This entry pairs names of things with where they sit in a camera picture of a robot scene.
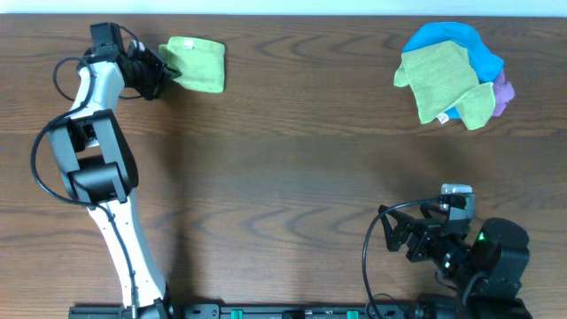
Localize light green microfiber cloth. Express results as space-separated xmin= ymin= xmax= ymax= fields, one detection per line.
xmin=159 ymin=36 xmax=226 ymax=94

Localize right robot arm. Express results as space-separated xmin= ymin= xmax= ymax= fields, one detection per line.
xmin=378 ymin=191 xmax=531 ymax=318

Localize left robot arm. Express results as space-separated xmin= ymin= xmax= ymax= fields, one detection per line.
xmin=39 ymin=22 xmax=183 ymax=318

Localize olive green cloth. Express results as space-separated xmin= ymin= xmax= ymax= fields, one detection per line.
xmin=393 ymin=41 xmax=496 ymax=130

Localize purple cloth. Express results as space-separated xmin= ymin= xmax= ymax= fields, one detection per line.
xmin=492 ymin=70 xmax=515 ymax=117

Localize blue cloth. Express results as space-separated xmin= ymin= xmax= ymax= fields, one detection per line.
xmin=401 ymin=21 xmax=505 ymax=121

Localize black right camera cable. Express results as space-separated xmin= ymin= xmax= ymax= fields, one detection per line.
xmin=361 ymin=198 xmax=448 ymax=319

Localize black camera cable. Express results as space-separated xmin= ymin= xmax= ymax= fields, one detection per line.
xmin=29 ymin=24 xmax=143 ymax=319
xmin=361 ymin=198 xmax=448 ymax=319

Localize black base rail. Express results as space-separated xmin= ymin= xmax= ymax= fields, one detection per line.
xmin=68 ymin=301 xmax=532 ymax=319

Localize black left camera cable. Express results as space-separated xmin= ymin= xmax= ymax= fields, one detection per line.
xmin=29 ymin=24 xmax=143 ymax=319

